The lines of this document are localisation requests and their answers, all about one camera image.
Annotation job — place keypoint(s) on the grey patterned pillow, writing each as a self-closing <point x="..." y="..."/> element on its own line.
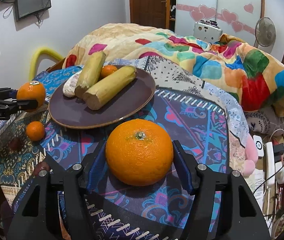
<point x="265" y="121"/>

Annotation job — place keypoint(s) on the white wardrobe with hearts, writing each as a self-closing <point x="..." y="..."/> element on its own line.
<point x="235" y="17"/>

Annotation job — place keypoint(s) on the white suitcase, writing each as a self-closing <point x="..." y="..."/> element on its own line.
<point x="207" y="31"/>

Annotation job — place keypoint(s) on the yellow padded bed rail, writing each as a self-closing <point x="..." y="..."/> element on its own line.
<point x="41" y="54"/>

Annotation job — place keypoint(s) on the small mandarin on plate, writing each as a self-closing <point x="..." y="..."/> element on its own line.
<point x="107" y="70"/>

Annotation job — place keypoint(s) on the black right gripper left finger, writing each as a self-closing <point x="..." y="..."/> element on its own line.
<point x="36" y="206"/>

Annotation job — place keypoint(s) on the white standing fan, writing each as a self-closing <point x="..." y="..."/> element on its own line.
<point x="265" y="32"/>

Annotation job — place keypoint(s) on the peeled pomelo segment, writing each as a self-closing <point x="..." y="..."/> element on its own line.
<point x="70" y="85"/>

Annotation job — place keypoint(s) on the small mandarin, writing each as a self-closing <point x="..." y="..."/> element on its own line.
<point x="107" y="70"/>
<point x="35" y="131"/>

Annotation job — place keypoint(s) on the dark purple plate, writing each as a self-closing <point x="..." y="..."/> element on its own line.
<point x="111" y="100"/>

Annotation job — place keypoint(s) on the white power strip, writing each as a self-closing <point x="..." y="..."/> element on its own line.
<point x="270" y="165"/>

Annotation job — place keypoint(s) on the slim sugarcane piece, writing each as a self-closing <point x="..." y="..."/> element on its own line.
<point x="90" y="73"/>

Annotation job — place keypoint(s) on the brown wooden door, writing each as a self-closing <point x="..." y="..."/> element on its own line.
<point x="152" y="13"/>

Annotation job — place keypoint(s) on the small wall monitor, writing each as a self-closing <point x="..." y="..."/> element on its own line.
<point x="25" y="8"/>

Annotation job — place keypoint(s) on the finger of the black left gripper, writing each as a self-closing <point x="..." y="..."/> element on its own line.
<point x="8" y="93"/>
<point x="8" y="108"/>

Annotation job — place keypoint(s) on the large orange with stem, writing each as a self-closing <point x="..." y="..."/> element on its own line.
<point x="139" y="152"/>

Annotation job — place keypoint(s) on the pink plush toy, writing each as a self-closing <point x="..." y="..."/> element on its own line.
<point x="251" y="156"/>

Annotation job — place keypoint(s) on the colourful checked blanket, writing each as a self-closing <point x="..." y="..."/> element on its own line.
<point x="253" y="77"/>

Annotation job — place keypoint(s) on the large orange with sticker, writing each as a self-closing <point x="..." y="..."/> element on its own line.
<point x="33" y="90"/>

